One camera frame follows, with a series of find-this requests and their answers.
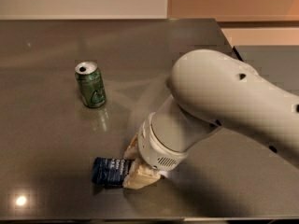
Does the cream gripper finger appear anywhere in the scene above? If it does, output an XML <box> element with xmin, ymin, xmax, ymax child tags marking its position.
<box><xmin>122</xmin><ymin>159</ymin><xmax>161</xmax><ymax>189</ymax></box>
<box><xmin>123</xmin><ymin>135</ymin><xmax>138</xmax><ymax>160</ymax></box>

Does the blue rxbar wrapper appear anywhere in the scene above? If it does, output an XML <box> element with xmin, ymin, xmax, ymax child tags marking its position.
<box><xmin>92</xmin><ymin>157</ymin><xmax>134</xmax><ymax>188</ymax></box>

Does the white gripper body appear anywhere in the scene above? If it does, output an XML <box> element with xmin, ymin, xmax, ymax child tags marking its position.
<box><xmin>137</xmin><ymin>113</ymin><xmax>188</xmax><ymax>171</ymax></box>

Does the grey side table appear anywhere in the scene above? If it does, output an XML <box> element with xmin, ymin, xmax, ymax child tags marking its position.
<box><xmin>234</xmin><ymin>45</ymin><xmax>299</xmax><ymax>95</ymax></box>

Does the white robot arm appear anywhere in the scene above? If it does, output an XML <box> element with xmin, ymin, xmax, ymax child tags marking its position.
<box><xmin>123</xmin><ymin>49</ymin><xmax>299</xmax><ymax>189</ymax></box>

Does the green soda can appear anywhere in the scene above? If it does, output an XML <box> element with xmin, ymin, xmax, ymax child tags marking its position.
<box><xmin>75</xmin><ymin>62</ymin><xmax>106</xmax><ymax>108</ymax></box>

